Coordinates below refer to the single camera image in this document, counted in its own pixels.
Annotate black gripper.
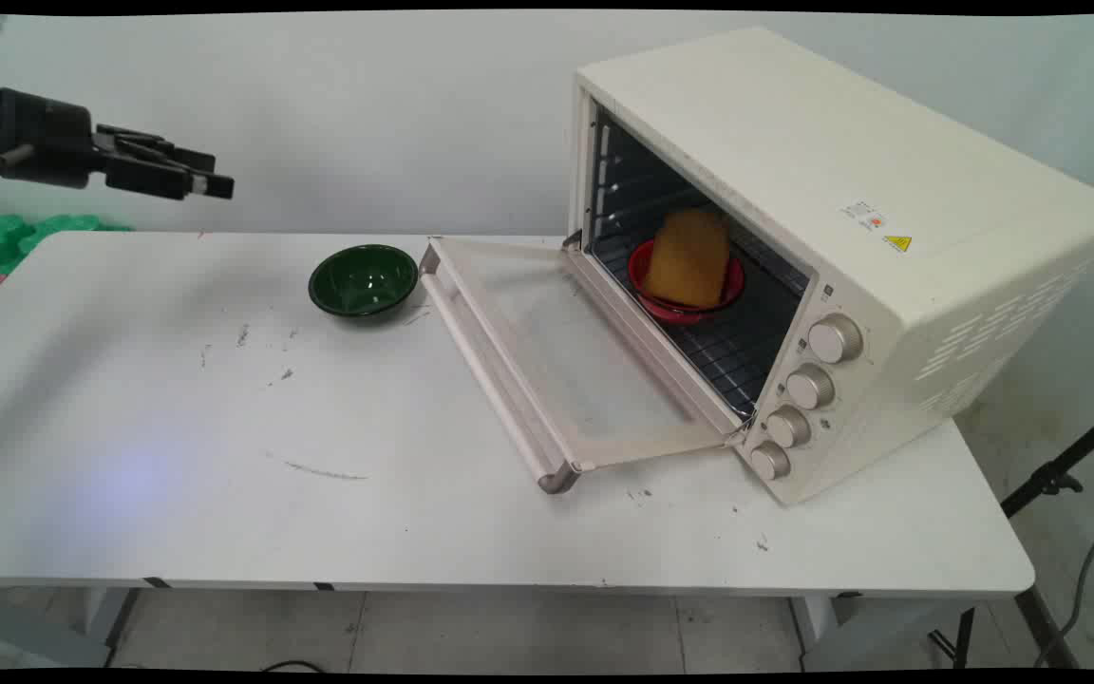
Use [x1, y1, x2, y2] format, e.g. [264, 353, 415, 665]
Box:
[0, 79, 236, 201]

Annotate glass oven door with handle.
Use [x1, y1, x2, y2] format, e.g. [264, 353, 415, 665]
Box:
[418, 236, 749, 495]

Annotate green plastic items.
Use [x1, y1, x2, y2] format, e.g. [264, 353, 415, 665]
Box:
[0, 213, 136, 276]

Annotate dark green bowl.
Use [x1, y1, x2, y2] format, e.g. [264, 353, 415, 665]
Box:
[308, 244, 420, 318]

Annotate white table leg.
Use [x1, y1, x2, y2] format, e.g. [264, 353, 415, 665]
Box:
[789, 594, 977, 672]
[0, 586, 135, 669]

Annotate red bowl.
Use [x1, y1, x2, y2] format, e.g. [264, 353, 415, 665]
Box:
[628, 238, 746, 325]

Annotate yellow sponge bread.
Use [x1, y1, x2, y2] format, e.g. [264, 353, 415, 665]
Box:
[643, 208, 731, 310]

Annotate silver oven knob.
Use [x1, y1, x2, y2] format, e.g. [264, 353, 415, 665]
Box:
[764, 406, 812, 449]
[807, 313, 864, 365]
[749, 441, 792, 482]
[784, 364, 836, 411]

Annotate white label sticker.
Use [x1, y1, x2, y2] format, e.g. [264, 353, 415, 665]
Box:
[839, 199, 888, 231]

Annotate cream toaster oven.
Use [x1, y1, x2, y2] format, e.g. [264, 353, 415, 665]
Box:
[566, 26, 1094, 506]

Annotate black tripod stand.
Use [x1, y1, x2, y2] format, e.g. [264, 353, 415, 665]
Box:
[927, 403, 1094, 671]

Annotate wire oven rack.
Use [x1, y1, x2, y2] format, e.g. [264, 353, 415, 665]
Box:
[594, 228, 809, 419]

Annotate grey hanging cable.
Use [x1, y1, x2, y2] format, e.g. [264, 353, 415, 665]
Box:
[1034, 418, 1094, 668]

